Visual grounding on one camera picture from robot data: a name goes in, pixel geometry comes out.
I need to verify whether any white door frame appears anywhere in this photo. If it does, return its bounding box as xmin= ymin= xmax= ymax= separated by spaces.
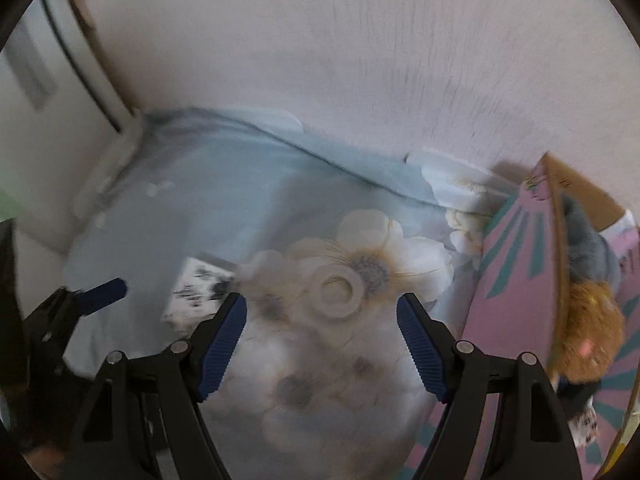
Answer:
xmin=0 ymin=0 xmax=143 ymax=136

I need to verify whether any white tape roll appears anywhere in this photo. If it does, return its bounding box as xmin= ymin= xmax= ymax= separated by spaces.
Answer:
xmin=306 ymin=264 xmax=367 ymax=322

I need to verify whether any brown round plush toy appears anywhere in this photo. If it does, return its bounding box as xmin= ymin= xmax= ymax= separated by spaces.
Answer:
xmin=546 ymin=280 xmax=627 ymax=387

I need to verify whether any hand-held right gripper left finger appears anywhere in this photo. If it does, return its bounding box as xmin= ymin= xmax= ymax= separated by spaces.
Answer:
xmin=72 ymin=291 xmax=248 ymax=480

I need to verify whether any black and white marbled box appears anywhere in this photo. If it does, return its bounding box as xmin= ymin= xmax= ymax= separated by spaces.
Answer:
xmin=160 ymin=256 xmax=238 ymax=337

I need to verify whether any floral blue desktop cloth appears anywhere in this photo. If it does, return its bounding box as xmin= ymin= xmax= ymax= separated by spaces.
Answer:
xmin=62 ymin=106 xmax=523 ymax=480

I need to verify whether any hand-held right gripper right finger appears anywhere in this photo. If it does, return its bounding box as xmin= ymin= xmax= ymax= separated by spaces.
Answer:
xmin=396 ymin=292 xmax=583 ymax=480

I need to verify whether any white speckled plush toy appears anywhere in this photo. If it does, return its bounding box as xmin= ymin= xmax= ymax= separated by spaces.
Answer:
xmin=569 ymin=404 xmax=599 ymax=450

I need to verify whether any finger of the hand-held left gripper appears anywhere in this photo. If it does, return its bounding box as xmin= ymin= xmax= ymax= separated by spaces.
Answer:
xmin=75 ymin=277 xmax=129 ymax=313

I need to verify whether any pink striped cardboard box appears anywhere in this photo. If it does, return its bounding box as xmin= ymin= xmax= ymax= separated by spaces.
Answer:
xmin=406 ymin=151 xmax=640 ymax=480

